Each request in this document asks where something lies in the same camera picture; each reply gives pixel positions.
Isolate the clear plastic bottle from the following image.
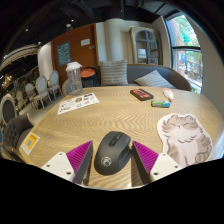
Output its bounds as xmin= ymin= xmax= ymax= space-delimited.
xmin=65 ymin=61 xmax=84 ymax=97

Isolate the tall black-framed window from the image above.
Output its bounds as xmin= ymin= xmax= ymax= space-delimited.
xmin=165 ymin=14 xmax=204 ymax=94

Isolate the black box with red print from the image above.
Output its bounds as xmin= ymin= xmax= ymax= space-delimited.
xmin=129 ymin=88 xmax=155 ymax=102

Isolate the group of white chairs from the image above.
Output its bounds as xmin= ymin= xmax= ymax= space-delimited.
xmin=14 ymin=69 xmax=63 ymax=109

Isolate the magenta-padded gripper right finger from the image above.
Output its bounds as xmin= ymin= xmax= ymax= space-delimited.
xmin=131 ymin=140 xmax=184 ymax=185

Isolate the flat striped grey cushion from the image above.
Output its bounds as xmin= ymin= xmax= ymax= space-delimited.
xmin=134 ymin=69 xmax=177 ymax=90

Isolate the small green pack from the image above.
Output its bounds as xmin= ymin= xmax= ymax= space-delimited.
xmin=150 ymin=99 xmax=171 ymax=109

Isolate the orange wooden door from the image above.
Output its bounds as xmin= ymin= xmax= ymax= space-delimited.
xmin=50 ymin=23 xmax=100 ymax=89

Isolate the arched glass-door cabinet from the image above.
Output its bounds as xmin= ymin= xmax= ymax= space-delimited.
xmin=129 ymin=26 xmax=163 ymax=66

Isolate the black and orange backpack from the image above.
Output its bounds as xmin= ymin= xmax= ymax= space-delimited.
xmin=79 ymin=67 xmax=100 ymax=89

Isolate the blue poster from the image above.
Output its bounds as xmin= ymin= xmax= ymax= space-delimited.
xmin=56 ymin=41 xmax=72 ymax=67

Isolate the yellow square sticker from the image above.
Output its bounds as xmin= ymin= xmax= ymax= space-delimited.
xmin=21 ymin=132 xmax=41 ymax=156

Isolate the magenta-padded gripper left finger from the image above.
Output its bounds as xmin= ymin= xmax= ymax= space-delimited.
xmin=40 ymin=140 xmax=94 ymax=186

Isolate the black computer mouse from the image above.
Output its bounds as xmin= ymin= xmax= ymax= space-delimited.
xmin=93 ymin=130 xmax=133 ymax=176

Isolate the grey curved sofa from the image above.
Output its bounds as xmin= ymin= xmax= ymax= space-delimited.
xmin=96 ymin=63 xmax=193 ymax=92

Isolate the white plastic tube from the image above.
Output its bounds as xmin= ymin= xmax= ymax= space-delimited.
xmin=162 ymin=87 xmax=175 ymax=102

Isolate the dark tufted grey chair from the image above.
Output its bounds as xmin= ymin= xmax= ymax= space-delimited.
xmin=0 ymin=94 xmax=34 ymax=158

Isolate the upright striped grey cushion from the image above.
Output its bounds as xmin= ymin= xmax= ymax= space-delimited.
xmin=99 ymin=59 xmax=129 ymax=87

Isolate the cat-shaped mouse pad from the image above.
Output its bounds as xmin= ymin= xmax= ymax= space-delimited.
xmin=156 ymin=113 xmax=214 ymax=168

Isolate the white sticker sheet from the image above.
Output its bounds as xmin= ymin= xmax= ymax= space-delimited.
xmin=56 ymin=92 xmax=100 ymax=116

